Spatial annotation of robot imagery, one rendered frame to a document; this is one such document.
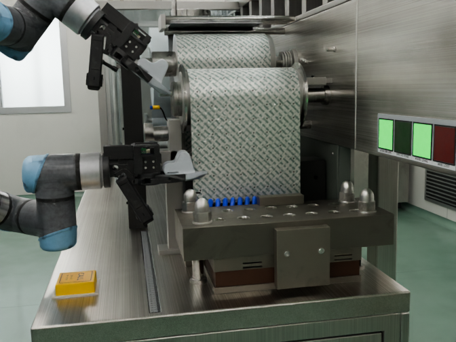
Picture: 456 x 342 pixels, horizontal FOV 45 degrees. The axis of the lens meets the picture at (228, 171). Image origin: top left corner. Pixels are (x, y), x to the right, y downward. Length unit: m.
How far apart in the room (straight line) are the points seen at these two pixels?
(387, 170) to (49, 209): 0.81
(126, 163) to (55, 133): 5.65
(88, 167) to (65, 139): 5.65
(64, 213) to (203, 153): 0.31
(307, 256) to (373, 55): 0.39
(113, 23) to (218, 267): 0.53
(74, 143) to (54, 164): 5.63
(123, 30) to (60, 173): 0.31
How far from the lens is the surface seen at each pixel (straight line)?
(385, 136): 1.00
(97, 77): 1.15
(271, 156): 1.17
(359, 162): 5.41
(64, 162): 1.11
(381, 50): 1.03
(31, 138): 6.80
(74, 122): 6.72
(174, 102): 1.15
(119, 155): 1.12
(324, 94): 1.25
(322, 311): 1.00
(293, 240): 0.99
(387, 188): 1.43
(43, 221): 1.14
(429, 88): 0.89
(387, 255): 1.48
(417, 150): 0.90
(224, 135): 1.14
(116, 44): 1.14
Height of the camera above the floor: 1.27
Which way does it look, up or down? 9 degrees down
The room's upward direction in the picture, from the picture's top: 1 degrees counter-clockwise
